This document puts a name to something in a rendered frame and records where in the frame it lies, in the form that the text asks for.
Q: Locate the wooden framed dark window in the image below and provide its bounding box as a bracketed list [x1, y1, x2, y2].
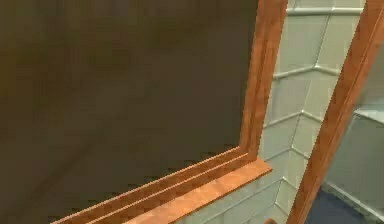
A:
[0, 0, 289, 224]

